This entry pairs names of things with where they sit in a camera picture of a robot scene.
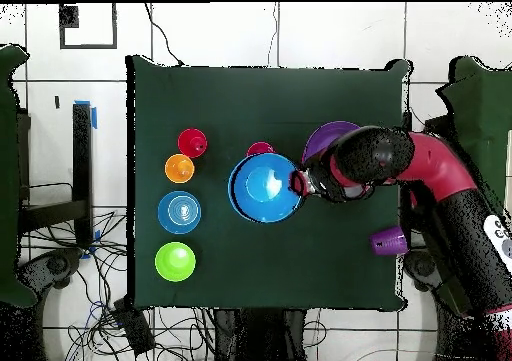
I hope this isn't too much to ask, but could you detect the large light blue plastic bowl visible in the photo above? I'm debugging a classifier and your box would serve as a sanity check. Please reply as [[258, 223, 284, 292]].
[[227, 152, 304, 224]]

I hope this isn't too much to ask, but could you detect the purple plastic bowl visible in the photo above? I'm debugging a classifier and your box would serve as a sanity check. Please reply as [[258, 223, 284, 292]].
[[301, 120, 363, 164]]

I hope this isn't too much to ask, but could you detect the magenta plastic cup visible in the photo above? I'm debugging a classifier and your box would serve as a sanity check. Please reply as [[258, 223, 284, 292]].
[[246, 141, 276, 157]]

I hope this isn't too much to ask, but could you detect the purple plastic cup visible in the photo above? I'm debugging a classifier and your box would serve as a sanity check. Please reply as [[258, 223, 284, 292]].
[[368, 225, 409, 257]]

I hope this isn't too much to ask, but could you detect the dark green tablecloth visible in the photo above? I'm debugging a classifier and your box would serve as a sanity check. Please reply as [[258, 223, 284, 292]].
[[125, 54, 413, 312]]

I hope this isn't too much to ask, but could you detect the red plastic cup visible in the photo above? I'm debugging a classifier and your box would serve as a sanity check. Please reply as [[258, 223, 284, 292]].
[[177, 127, 208, 159]]

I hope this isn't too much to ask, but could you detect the orange plastic cup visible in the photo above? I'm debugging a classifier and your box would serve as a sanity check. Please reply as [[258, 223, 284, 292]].
[[164, 153, 196, 185]]

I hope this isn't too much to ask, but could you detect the shallow light blue plastic bowl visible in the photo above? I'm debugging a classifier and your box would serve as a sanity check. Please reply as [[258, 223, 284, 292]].
[[157, 190, 202, 235]]

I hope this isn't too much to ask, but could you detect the green plastic bowl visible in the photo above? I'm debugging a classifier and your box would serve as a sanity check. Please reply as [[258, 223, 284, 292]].
[[154, 241, 197, 283]]

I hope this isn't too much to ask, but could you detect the green cloth covered side table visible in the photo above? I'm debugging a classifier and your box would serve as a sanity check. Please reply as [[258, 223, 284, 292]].
[[435, 55, 512, 318], [0, 43, 37, 308]]

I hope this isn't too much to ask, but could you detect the black power adapter box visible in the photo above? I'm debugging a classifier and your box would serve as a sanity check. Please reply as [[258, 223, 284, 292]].
[[113, 298, 155, 356]]

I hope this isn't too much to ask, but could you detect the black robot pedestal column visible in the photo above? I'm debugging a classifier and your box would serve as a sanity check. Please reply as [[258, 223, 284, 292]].
[[213, 308, 307, 361]]

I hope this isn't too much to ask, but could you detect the thin black floor cable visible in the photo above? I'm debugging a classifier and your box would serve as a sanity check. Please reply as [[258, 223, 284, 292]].
[[143, 2, 187, 67]]

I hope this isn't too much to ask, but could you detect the tangle of floor cables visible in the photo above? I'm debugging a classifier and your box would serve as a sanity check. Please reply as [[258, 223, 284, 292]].
[[19, 210, 209, 361]]

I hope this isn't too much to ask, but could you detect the dark square floor frame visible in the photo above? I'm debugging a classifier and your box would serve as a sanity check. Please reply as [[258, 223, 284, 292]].
[[58, 2, 118, 50]]

